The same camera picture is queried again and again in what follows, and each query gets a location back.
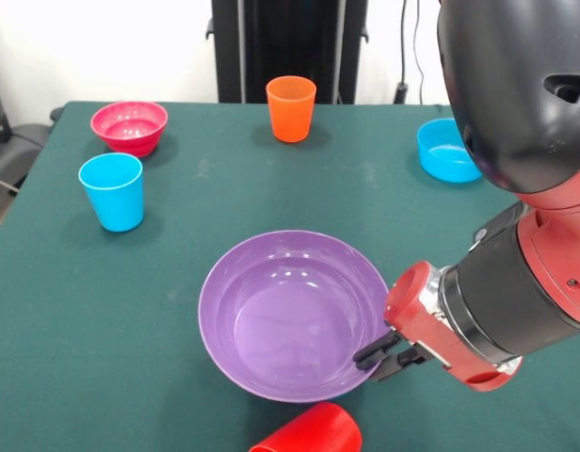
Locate blue cup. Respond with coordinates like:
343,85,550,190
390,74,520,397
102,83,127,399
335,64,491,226
78,152,145,234

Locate orange cup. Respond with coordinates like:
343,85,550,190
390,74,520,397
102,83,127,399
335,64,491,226
265,75,318,144

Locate black cable with plug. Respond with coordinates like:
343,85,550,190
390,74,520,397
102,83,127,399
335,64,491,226
392,0,426,105

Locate black equipment base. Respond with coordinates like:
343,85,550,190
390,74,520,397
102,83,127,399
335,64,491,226
0,122,52,183

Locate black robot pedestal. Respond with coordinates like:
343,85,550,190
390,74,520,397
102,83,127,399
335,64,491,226
205,0,370,105

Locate red cup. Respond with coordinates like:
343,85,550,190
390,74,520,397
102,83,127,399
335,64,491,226
248,400,364,452

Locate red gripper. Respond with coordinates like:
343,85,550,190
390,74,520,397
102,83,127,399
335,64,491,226
353,260,524,393

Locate dark green tablecloth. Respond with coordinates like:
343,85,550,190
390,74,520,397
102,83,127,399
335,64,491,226
0,101,580,452

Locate small pinkish red bowl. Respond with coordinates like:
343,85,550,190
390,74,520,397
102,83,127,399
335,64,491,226
89,101,169,159

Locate small blue bowl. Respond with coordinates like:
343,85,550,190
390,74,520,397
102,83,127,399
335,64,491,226
415,117,483,184

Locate purple bowl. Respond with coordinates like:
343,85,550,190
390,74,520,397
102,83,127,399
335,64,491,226
197,229,393,404

